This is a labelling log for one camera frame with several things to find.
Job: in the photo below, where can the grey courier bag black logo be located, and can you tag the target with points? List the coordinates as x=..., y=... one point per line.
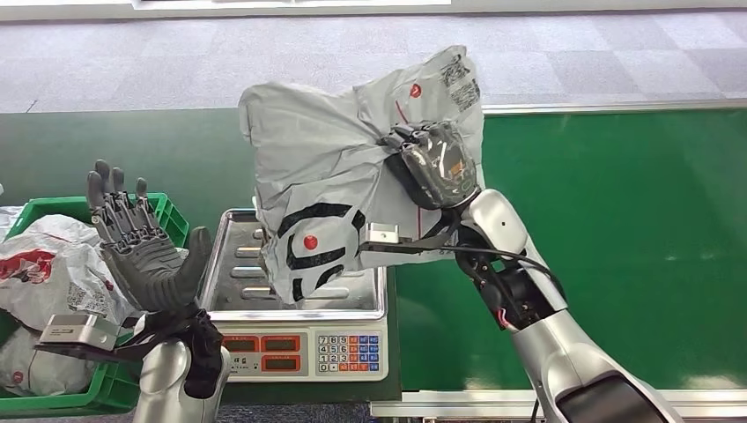
x=315, y=152

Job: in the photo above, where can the electronic scale with steel tray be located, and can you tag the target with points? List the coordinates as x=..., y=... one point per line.
x=350, y=327

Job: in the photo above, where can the green conveyor belt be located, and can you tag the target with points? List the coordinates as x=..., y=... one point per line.
x=630, y=204

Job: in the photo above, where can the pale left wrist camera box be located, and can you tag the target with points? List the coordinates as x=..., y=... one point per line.
x=79, y=331

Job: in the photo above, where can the grey courier bag red print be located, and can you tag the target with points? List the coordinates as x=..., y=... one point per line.
x=46, y=274

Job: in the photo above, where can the crumpled grey courier bag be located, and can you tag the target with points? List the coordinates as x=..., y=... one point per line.
x=41, y=362

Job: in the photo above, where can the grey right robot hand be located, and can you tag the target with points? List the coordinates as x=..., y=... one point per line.
x=437, y=169

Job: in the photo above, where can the green plastic crate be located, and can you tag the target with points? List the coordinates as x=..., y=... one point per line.
x=169, y=213

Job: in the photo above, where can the white plastic bag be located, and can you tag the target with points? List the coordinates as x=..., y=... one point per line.
x=8, y=221

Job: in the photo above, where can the aluminium conveyor frame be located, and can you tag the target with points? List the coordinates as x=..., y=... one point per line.
x=583, y=108

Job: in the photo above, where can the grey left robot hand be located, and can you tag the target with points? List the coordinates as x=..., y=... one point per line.
x=146, y=263

